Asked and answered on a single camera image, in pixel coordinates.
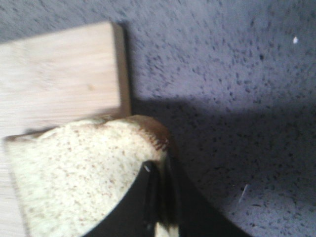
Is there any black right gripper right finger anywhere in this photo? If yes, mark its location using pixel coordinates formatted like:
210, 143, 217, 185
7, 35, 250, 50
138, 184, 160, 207
164, 156, 249, 237

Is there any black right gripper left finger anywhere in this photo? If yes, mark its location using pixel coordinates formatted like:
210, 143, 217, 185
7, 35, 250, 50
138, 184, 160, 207
85, 161, 161, 237

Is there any bread slice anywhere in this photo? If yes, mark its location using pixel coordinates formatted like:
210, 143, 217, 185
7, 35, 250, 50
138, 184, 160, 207
4, 115, 175, 237

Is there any wooden cutting board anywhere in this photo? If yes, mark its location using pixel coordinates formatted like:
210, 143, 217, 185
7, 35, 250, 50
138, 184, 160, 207
0, 22, 131, 237

